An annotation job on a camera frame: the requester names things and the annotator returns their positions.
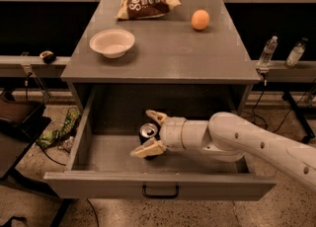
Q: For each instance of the grey open drawer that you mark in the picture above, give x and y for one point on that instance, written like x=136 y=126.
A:
x=100 y=165

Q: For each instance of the dark side table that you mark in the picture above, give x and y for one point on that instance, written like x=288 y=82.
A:
x=21 y=124

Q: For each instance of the black drawer handle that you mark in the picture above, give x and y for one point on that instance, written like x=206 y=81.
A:
x=160 y=192

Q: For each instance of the grey cabinet counter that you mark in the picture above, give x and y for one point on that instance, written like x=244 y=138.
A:
x=167 y=50

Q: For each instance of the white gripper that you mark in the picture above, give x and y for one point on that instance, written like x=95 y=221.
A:
x=172 y=131

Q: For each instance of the brown chip bag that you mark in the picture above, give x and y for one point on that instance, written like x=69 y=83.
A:
x=145 y=9

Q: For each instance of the green snack bag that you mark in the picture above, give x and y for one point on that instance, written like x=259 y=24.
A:
x=49 y=137

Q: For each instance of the orange fruit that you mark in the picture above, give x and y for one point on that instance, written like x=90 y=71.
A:
x=200 y=20

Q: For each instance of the white bowl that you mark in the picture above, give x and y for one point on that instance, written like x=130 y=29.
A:
x=112 y=43

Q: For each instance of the blue pepsi can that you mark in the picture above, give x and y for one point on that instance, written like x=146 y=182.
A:
x=148 y=132

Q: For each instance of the clear water bottle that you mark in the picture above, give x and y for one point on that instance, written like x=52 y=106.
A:
x=268 y=52

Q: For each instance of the small black yellow object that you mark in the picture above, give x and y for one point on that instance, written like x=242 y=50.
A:
x=47 y=56

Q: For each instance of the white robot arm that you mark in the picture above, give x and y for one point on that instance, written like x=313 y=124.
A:
x=227 y=137

